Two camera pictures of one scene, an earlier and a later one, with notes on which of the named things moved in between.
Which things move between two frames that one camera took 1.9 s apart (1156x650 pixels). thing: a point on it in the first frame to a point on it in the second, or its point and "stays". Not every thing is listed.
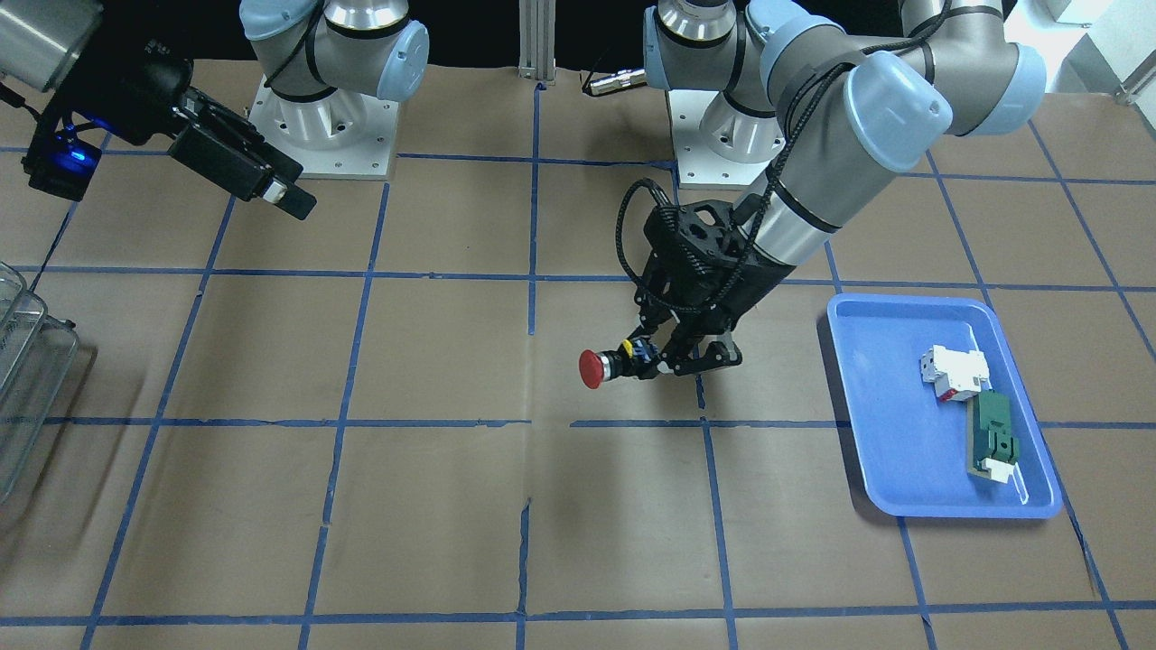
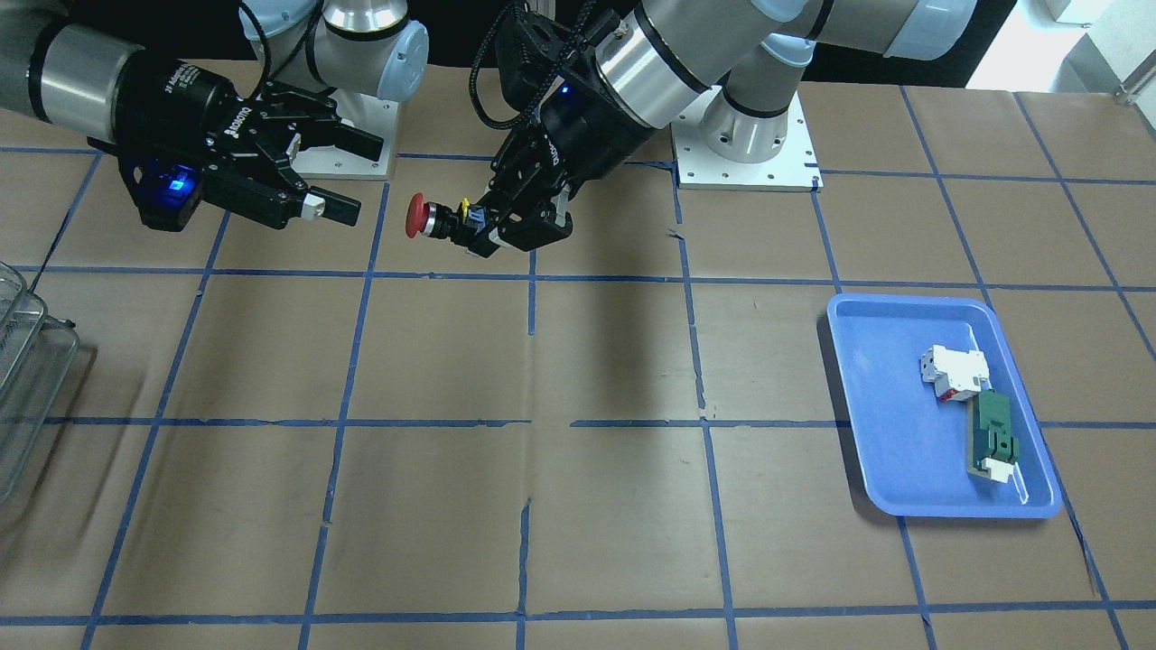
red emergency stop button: (597, 367) to (436, 220)
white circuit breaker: (957, 376) stays
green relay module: (991, 450) stays
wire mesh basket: (37, 355) stays
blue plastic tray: (910, 446) stays
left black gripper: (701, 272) to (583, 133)
